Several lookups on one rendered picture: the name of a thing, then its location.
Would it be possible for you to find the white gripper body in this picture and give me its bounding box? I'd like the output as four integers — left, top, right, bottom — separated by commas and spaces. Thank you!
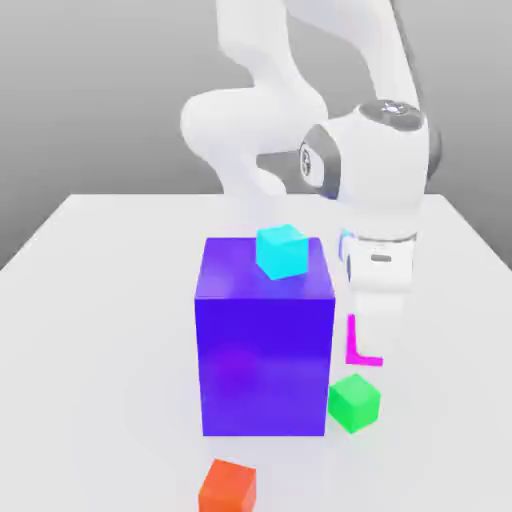
346, 240, 414, 294

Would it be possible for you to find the small magenta cube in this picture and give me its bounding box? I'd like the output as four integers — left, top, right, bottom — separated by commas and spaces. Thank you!
345, 313, 384, 368

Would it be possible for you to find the small green cube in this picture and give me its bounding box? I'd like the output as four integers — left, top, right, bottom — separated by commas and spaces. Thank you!
326, 373, 382, 435

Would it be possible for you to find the small cyan cube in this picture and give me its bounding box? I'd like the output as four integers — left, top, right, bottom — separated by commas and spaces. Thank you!
255, 223, 310, 281

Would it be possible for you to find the small orange cube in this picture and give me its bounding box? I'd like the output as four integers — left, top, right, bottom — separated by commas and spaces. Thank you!
197, 458, 258, 512

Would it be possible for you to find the large purple box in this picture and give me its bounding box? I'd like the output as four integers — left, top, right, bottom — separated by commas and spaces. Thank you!
194, 236, 336, 438

